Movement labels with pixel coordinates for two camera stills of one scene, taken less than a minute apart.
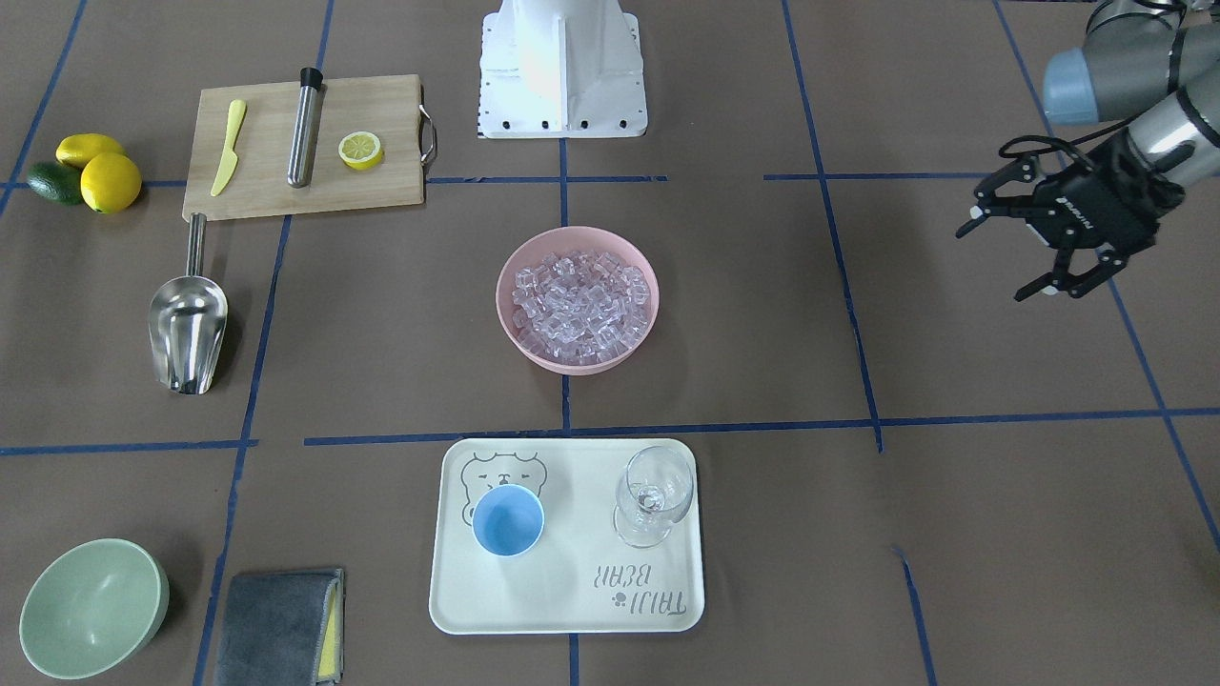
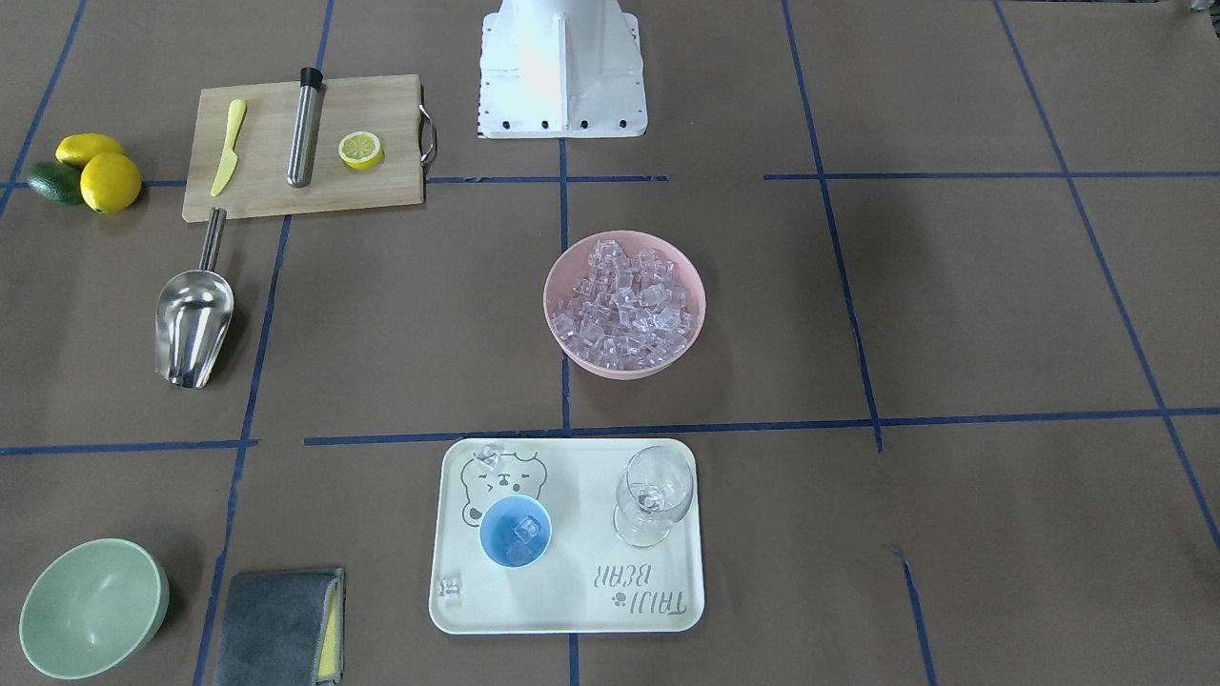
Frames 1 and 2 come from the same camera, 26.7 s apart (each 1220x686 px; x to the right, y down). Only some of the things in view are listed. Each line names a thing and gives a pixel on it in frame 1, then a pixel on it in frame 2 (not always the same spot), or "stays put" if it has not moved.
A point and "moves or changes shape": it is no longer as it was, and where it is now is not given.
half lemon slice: x=360 y=150 stays put
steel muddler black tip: x=305 y=129 stays put
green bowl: x=92 y=608 stays put
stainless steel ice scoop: x=187 y=319 moves or changes shape
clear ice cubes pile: x=585 y=307 -> x=627 y=313
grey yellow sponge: x=283 y=629 stays put
